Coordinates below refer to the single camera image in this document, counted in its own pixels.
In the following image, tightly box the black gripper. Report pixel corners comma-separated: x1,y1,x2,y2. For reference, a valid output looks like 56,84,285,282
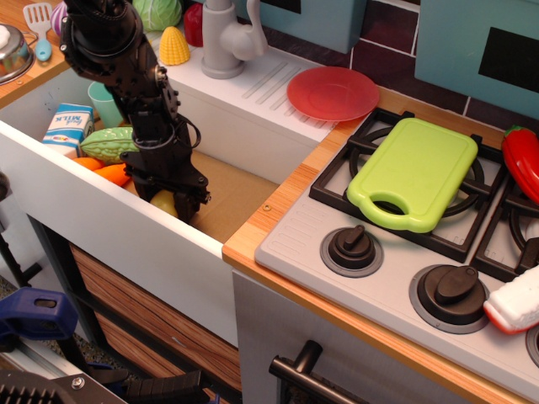
121,142,211,223

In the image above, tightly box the yellow toy potato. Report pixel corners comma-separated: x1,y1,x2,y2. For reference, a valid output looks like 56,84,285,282
150,190,179,218

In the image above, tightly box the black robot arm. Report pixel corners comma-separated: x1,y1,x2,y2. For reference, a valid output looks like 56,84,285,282
61,1,211,222

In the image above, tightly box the red plastic plate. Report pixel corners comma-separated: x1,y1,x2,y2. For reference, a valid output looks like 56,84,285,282
286,66,380,122

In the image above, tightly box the orange toy carrot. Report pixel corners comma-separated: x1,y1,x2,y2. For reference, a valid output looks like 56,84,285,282
94,163,130,187
73,157,105,171

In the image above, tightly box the green toy bitter gourd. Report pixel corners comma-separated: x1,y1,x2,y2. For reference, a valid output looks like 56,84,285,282
81,126,138,164

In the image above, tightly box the white toy sink basin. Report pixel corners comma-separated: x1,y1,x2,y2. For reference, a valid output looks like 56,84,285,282
1,48,331,344

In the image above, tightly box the teal plastic cup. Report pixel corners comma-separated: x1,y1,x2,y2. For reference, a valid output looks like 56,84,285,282
88,82,123,128

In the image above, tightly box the toy milk carton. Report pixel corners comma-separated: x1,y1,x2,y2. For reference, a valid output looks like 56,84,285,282
41,103,94,159

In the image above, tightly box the yellow toy corn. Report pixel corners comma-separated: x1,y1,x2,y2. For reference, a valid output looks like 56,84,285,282
159,26,190,66

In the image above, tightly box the grey toy faucet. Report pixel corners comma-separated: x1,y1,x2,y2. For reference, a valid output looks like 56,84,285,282
201,1,269,79

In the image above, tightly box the blue clamp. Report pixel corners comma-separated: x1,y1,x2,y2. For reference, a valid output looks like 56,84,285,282
1,287,78,343

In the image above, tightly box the red toy bell pepper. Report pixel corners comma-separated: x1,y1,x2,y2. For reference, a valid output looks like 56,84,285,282
184,3,203,47

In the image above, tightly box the green toy cabbage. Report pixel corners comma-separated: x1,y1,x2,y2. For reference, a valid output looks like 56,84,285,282
132,0,183,31

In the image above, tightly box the left black stove knob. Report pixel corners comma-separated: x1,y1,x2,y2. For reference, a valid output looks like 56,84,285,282
320,225,384,279

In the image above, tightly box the black stove knob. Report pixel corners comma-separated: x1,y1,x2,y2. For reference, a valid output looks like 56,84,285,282
320,225,384,279
408,264,489,335

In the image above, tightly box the silver metal pot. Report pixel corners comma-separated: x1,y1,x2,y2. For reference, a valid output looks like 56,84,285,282
1,24,37,85

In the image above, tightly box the purple striped toy onion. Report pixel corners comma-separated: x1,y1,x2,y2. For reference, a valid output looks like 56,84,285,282
50,1,67,37

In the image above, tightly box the white toy spatula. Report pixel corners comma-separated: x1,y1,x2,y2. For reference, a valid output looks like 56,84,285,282
23,3,53,61

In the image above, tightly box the green plastic cutting board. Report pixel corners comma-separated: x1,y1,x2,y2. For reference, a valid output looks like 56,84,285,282
346,118,478,233

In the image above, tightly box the black stove grate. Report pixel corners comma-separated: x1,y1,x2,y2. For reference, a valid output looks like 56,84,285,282
309,109,504,262
471,178,538,282

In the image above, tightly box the middle black stove knob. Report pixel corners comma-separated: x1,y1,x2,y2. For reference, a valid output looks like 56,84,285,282
408,264,489,335

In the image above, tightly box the red toy chili pepper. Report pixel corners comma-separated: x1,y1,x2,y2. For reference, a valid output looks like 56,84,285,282
502,125,538,204

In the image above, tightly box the white red toy bottle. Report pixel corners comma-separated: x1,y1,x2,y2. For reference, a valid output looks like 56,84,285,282
483,266,538,335

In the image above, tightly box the right black stove grate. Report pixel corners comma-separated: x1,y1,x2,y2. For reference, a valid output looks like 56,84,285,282
471,178,538,282

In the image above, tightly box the black oven door handle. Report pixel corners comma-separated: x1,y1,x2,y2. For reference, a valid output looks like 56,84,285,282
269,340,365,403

